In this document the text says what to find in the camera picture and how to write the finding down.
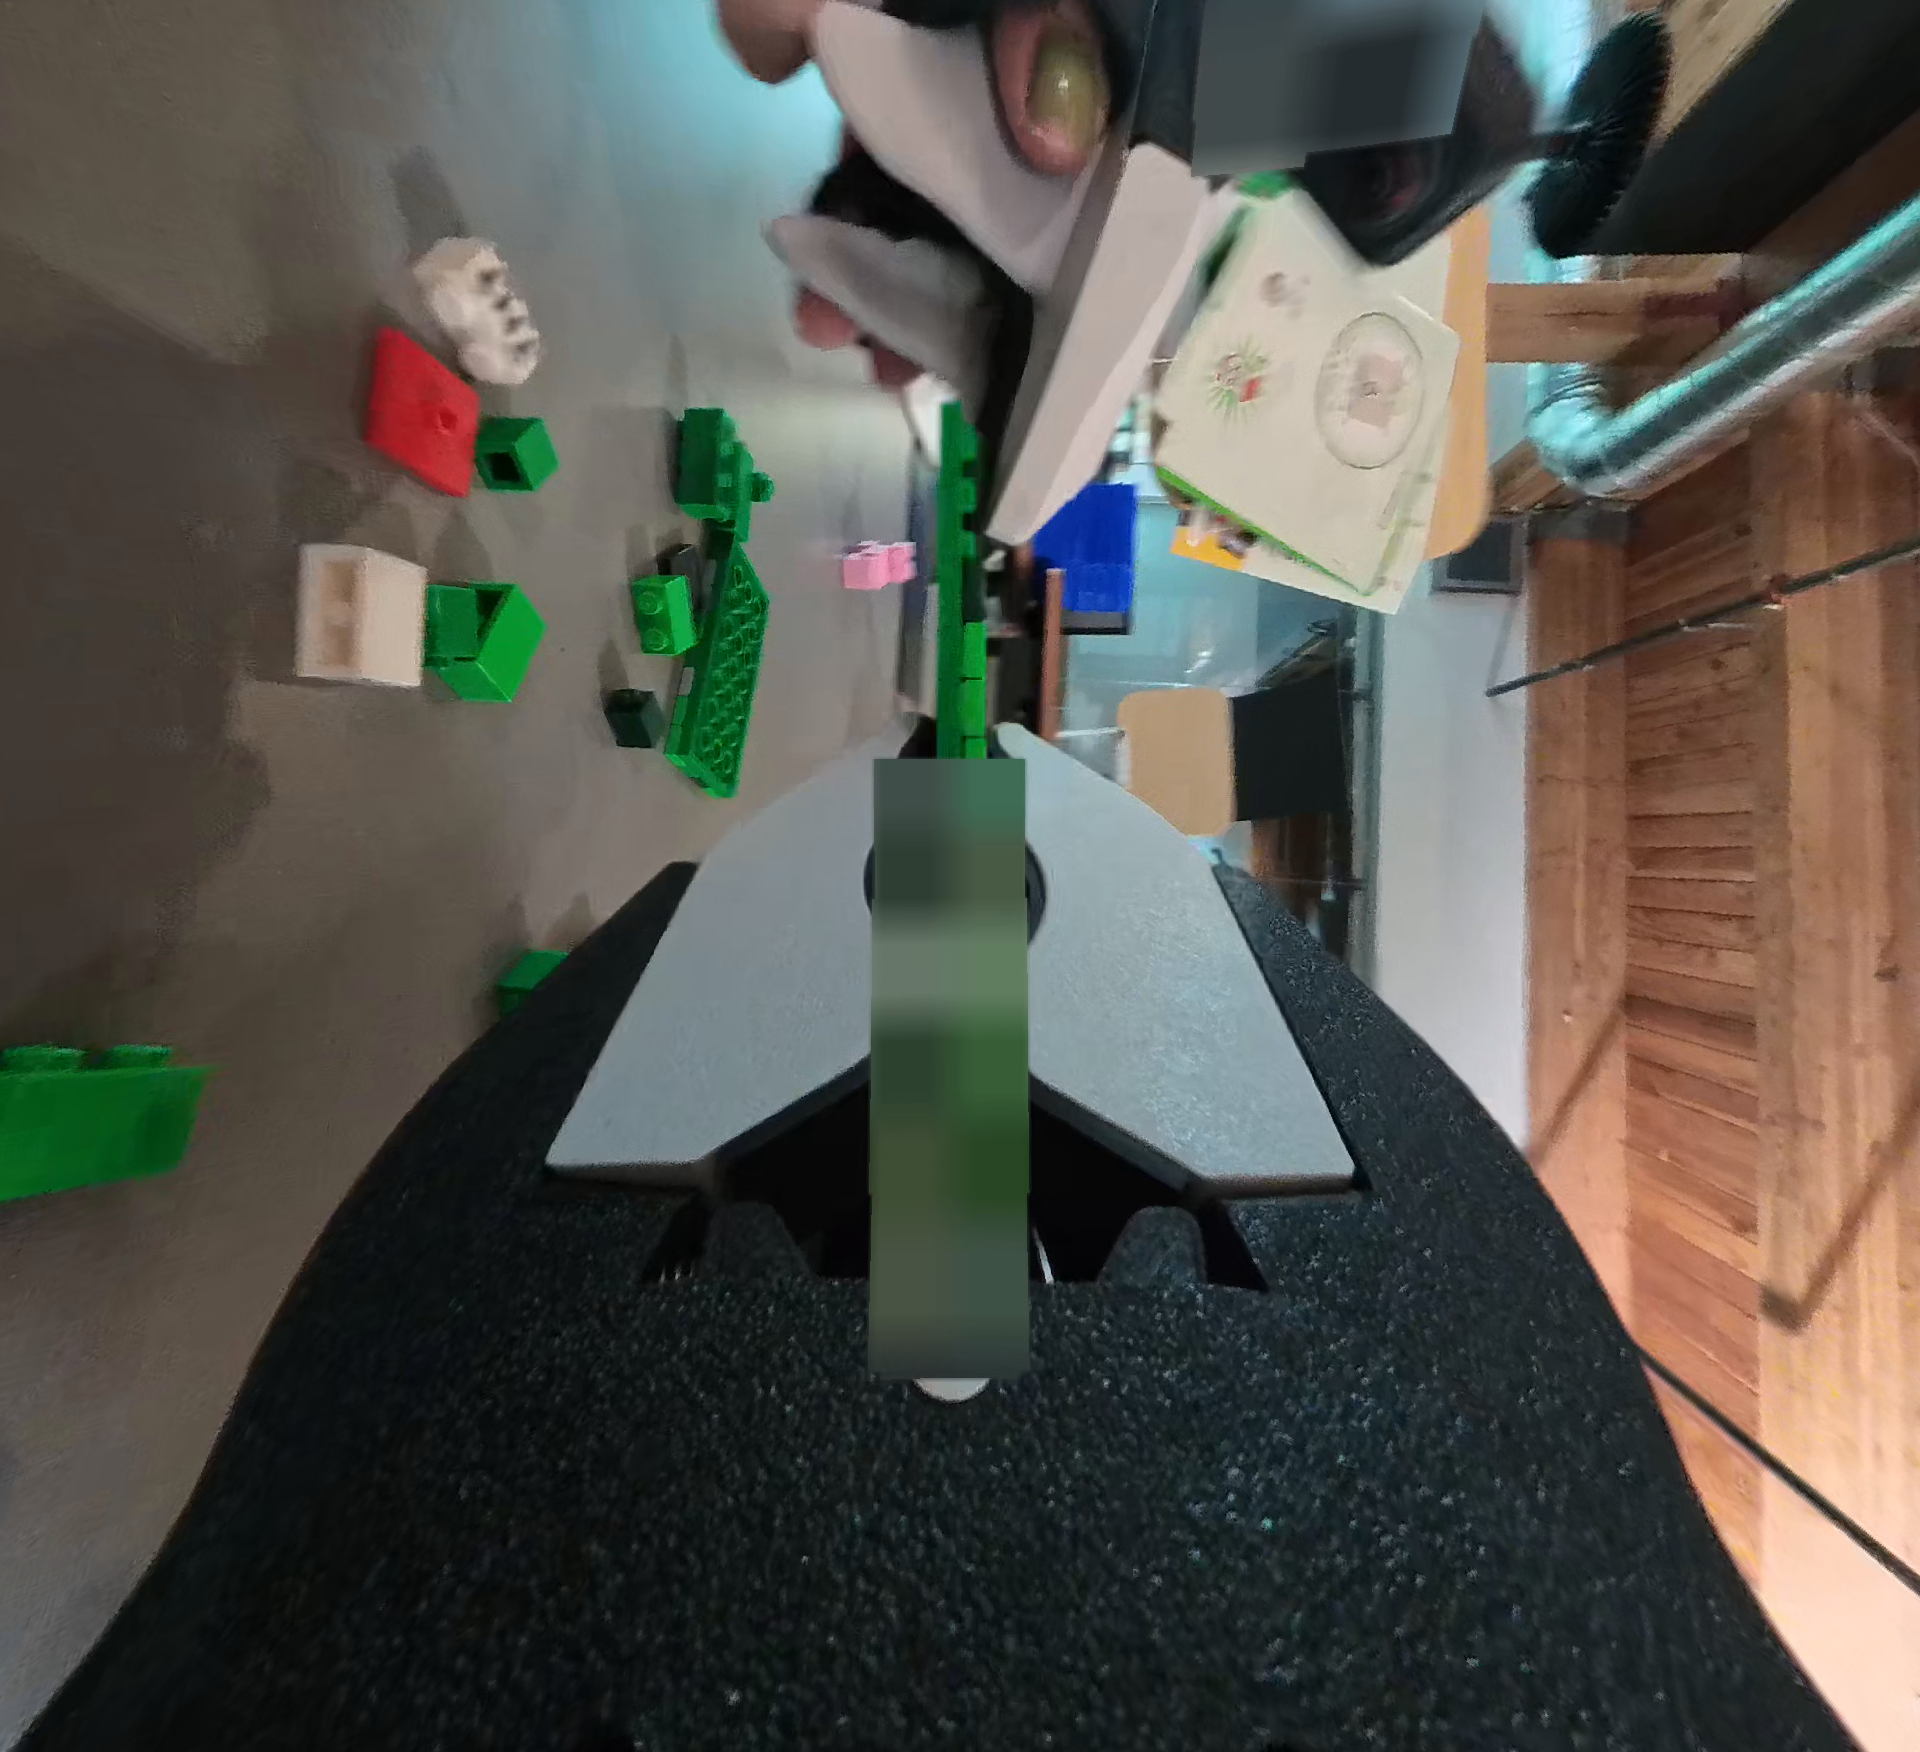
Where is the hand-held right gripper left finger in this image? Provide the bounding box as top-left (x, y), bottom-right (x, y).
top-left (545, 759), bottom-right (876, 1179)

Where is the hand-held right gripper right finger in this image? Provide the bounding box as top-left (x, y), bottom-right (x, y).
top-left (995, 725), bottom-right (1361, 1202)

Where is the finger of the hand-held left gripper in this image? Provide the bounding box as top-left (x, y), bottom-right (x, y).
top-left (974, 140), bottom-right (1250, 549)

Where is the green and dark lego strip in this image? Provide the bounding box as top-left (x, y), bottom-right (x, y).
top-left (928, 399), bottom-right (996, 760)

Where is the green lego plate assembly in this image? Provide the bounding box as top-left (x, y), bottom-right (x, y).
top-left (658, 534), bottom-right (776, 798)

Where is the lego instruction booklet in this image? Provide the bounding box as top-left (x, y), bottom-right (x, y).
top-left (1152, 189), bottom-right (1467, 618)

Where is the white printed lego brick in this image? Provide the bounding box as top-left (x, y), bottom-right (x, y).
top-left (409, 234), bottom-right (545, 389)

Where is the long green lego brick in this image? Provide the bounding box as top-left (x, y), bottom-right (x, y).
top-left (0, 1039), bottom-right (214, 1208)

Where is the red lego plate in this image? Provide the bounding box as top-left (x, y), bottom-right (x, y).
top-left (357, 327), bottom-right (485, 498)

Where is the blue storage bin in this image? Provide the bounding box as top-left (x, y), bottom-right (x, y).
top-left (1030, 481), bottom-right (1139, 632)

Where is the wooden board stand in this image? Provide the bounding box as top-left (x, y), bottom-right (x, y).
top-left (1115, 688), bottom-right (1236, 839)

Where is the black metal rod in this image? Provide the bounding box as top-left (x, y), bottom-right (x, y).
top-left (1482, 534), bottom-right (1920, 703)

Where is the silver air duct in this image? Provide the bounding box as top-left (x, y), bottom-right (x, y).
top-left (1525, 191), bottom-right (1920, 505)

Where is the thin black cable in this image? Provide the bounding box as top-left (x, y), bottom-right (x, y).
top-left (1632, 1359), bottom-right (1920, 1600)

